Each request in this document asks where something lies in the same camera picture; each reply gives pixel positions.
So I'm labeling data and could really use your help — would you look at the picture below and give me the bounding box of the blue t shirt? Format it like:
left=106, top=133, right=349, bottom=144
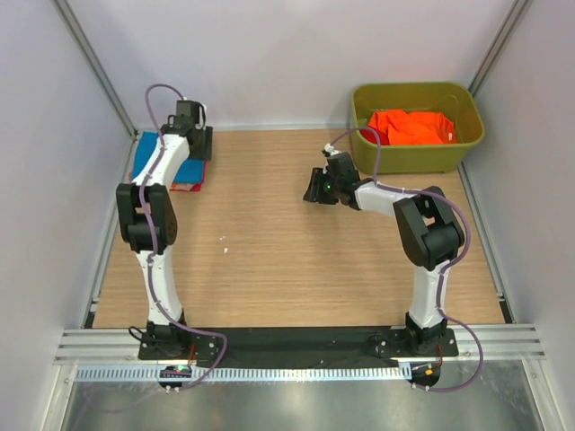
left=131, top=131, right=205, bottom=187

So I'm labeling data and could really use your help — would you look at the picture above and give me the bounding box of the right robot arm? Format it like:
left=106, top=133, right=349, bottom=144
left=303, top=146, right=465, bottom=354

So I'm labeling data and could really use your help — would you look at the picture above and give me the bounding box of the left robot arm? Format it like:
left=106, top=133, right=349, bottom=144
left=116, top=99, right=212, bottom=359

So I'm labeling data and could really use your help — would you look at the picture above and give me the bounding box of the folded pink t shirt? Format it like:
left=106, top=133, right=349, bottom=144
left=129, top=170, right=204, bottom=193

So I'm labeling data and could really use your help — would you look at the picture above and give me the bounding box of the folded magenta t shirt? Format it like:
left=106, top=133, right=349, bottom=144
left=196, top=162, right=209, bottom=191

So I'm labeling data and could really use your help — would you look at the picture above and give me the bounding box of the red t shirt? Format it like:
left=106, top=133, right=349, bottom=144
left=360, top=128, right=384, bottom=145

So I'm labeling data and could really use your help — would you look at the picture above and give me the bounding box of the orange t shirt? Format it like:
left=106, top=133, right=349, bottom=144
left=367, top=110, right=456, bottom=146

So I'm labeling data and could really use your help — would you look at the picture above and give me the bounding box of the olive green plastic bin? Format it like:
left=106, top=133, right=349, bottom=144
left=350, top=82, right=484, bottom=174

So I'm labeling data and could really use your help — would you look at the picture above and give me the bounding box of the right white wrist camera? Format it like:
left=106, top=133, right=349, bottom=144
left=322, top=143, right=341, bottom=157

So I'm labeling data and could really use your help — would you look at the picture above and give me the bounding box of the left aluminium frame post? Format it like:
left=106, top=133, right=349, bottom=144
left=50, top=0, right=137, bottom=139

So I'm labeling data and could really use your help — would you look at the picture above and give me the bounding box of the aluminium frame post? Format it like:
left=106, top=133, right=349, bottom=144
left=50, top=0, right=137, bottom=139
left=468, top=0, right=533, bottom=96

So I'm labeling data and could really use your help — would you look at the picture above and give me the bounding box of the white slotted cable duct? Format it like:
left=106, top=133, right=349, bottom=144
left=75, top=364, right=411, bottom=383

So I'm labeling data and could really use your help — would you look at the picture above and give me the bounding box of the aluminium front rail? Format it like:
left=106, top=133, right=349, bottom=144
left=54, top=323, right=545, bottom=365

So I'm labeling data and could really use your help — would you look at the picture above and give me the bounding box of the right aluminium frame post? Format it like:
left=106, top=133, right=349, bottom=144
left=468, top=0, right=533, bottom=96

